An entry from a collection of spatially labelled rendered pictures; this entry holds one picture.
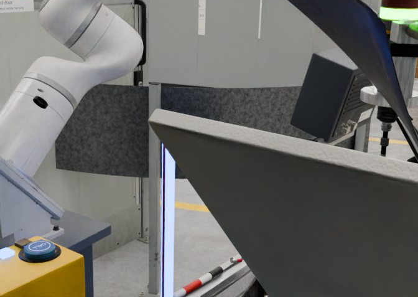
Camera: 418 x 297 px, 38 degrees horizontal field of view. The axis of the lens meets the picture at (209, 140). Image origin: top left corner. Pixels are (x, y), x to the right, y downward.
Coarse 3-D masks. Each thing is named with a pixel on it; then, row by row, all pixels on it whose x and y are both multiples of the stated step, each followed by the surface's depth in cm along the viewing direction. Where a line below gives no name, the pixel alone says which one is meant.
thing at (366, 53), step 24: (288, 0) 66; (312, 0) 59; (336, 0) 52; (360, 0) 47; (336, 24) 58; (360, 24) 50; (384, 24) 46; (360, 48) 56; (384, 48) 48; (384, 72) 52; (384, 96) 64; (408, 120) 55
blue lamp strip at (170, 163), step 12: (168, 156) 96; (168, 168) 97; (168, 180) 98; (168, 192) 98; (168, 204) 99; (168, 216) 99; (168, 228) 100; (168, 240) 101; (168, 252) 101; (168, 264) 102; (168, 276) 103; (168, 288) 103
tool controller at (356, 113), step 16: (336, 48) 150; (320, 64) 140; (336, 64) 138; (352, 64) 140; (304, 80) 144; (320, 80) 141; (336, 80) 139; (352, 80) 138; (368, 80) 146; (304, 96) 145; (320, 96) 142; (336, 96) 140; (352, 96) 142; (304, 112) 146; (320, 112) 143; (336, 112) 141; (352, 112) 147; (368, 112) 158; (304, 128) 147; (320, 128) 144; (336, 128) 143; (352, 128) 147
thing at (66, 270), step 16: (32, 240) 84; (48, 240) 85; (16, 256) 80; (64, 256) 80; (80, 256) 80; (0, 272) 76; (16, 272) 76; (32, 272) 76; (48, 272) 76; (64, 272) 78; (80, 272) 80; (0, 288) 72; (16, 288) 72; (32, 288) 74; (48, 288) 76; (64, 288) 79; (80, 288) 81
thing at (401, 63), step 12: (396, 24) 66; (408, 24) 66; (396, 36) 66; (408, 36) 66; (396, 48) 67; (408, 48) 67; (396, 60) 68; (408, 60) 68; (396, 72) 69; (408, 72) 69; (408, 84) 69; (360, 96) 74; (372, 96) 71; (408, 96) 69
